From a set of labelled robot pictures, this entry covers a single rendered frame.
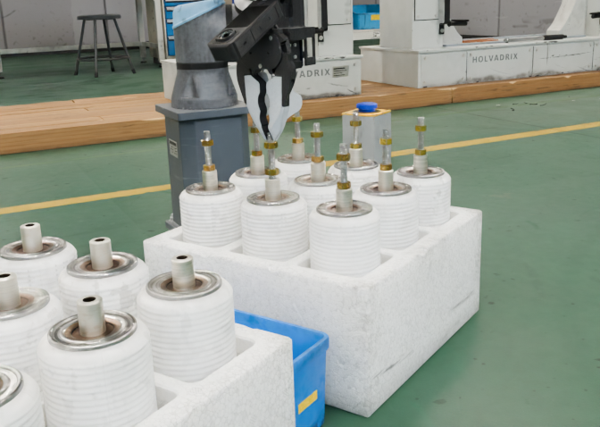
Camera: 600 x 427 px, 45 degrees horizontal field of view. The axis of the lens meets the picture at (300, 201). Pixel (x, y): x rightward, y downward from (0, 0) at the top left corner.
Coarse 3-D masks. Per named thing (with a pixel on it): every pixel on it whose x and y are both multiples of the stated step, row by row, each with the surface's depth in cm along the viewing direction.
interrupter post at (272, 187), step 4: (268, 180) 101; (272, 180) 101; (276, 180) 101; (268, 184) 102; (272, 184) 101; (276, 184) 102; (268, 188) 102; (272, 188) 102; (276, 188) 102; (268, 192) 102; (272, 192) 102; (276, 192) 102; (268, 196) 102; (272, 196) 102; (276, 196) 102; (280, 196) 103; (268, 200) 102; (272, 200) 102; (276, 200) 102
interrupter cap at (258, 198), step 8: (256, 192) 105; (264, 192) 106; (280, 192) 105; (288, 192) 105; (248, 200) 101; (256, 200) 101; (264, 200) 102; (280, 200) 101; (288, 200) 101; (296, 200) 101
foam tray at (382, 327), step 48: (144, 240) 110; (240, 240) 108; (432, 240) 105; (480, 240) 120; (240, 288) 100; (288, 288) 95; (336, 288) 91; (384, 288) 92; (432, 288) 105; (336, 336) 93; (384, 336) 94; (432, 336) 108; (336, 384) 95; (384, 384) 96
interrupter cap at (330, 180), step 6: (306, 174) 115; (330, 174) 115; (336, 174) 114; (294, 180) 112; (300, 180) 112; (306, 180) 112; (330, 180) 111; (336, 180) 111; (306, 186) 109; (312, 186) 109; (318, 186) 109; (324, 186) 109
